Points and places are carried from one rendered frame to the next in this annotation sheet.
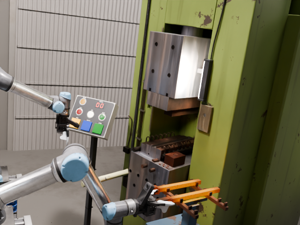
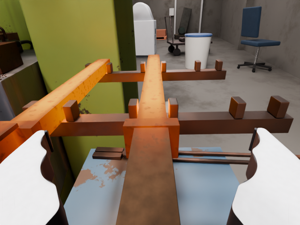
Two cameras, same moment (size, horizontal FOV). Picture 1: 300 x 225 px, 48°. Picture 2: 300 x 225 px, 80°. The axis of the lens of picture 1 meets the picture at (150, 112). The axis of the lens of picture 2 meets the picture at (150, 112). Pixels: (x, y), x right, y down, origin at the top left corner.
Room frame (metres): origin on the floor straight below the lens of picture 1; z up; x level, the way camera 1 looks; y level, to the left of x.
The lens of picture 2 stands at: (1.53, -0.05, 1.03)
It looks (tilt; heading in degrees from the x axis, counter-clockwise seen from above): 27 degrees down; 306
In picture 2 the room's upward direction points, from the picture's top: 2 degrees counter-clockwise
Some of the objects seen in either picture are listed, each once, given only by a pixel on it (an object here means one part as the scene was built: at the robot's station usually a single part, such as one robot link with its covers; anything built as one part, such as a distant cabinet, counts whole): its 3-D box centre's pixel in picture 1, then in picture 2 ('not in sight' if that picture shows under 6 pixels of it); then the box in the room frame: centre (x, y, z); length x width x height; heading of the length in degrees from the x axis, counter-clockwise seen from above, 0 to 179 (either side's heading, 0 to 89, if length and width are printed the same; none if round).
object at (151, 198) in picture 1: (143, 205); not in sight; (1.52, -0.03, 0.93); 0.12 x 0.08 x 0.09; 124
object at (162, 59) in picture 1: (187, 65); not in sight; (2.36, -0.21, 1.56); 0.42 x 0.39 x 0.40; 136
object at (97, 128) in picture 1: (97, 128); not in sight; (2.41, 0.37, 1.01); 0.07 x 0.05 x 0.07; 71
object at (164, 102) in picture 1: (177, 98); not in sight; (2.38, -0.18, 1.32); 0.42 x 0.20 x 0.10; 136
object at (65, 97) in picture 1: (64, 100); not in sight; (2.24, 0.59, 1.23); 0.09 x 0.08 x 0.11; 125
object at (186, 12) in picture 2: not in sight; (182, 23); (6.41, -9.90, 0.77); 0.92 x 0.90 x 1.53; 117
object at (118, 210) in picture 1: (114, 210); not in sight; (1.43, 0.11, 0.94); 0.11 x 0.08 x 0.09; 124
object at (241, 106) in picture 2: (208, 205); (225, 79); (1.60, -0.36, 0.93); 0.23 x 0.06 x 0.02; 125
